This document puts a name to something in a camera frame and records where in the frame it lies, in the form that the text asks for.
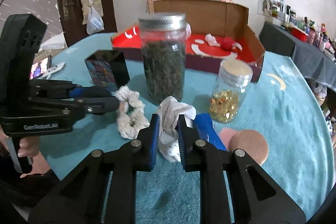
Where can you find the white power bank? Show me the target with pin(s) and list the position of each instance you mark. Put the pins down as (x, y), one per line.
(53, 70)

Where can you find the cardboard box red lining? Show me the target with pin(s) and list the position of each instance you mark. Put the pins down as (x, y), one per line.
(223, 20)

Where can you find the red knitted soft toy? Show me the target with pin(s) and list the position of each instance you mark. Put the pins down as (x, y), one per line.
(228, 44)

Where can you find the large glass tea jar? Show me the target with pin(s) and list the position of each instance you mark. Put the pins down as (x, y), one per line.
(163, 49)

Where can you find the small glass jar gold candies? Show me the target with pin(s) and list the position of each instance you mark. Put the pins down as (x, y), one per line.
(229, 90)

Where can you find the small white plush toy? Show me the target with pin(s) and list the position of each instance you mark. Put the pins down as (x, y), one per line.
(211, 40)

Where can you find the red basin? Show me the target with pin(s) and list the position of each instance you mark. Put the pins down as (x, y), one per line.
(299, 34)

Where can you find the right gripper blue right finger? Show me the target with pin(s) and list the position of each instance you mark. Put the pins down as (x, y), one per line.
(181, 124)

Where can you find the smartphone playing video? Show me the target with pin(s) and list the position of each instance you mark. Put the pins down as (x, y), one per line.
(39, 68)

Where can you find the person left hand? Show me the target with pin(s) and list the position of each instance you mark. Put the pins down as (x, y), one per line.
(29, 147)

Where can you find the cream crochet scrunchie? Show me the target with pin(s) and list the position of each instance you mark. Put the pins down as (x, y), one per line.
(130, 114)

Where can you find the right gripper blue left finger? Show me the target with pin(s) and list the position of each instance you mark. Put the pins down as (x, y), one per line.
(154, 130)

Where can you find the floral beauty cream tin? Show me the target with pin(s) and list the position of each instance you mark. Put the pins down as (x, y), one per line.
(108, 69)

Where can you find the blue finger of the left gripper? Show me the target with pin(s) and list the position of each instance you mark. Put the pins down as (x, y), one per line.
(89, 92)
(97, 106)

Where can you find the white mesh bath pouf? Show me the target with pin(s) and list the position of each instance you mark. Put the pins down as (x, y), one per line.
(188, 31)

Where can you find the grey covered side table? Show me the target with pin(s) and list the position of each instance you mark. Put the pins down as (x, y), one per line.
(312, 63)

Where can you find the plastic bag on door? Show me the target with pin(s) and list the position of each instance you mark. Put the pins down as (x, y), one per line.
(95, 23)

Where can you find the blue sponge cylinder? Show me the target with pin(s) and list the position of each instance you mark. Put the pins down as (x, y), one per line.
(205, 128)

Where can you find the pink round sponge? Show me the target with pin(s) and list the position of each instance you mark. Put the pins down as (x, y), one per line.
(226, 134)

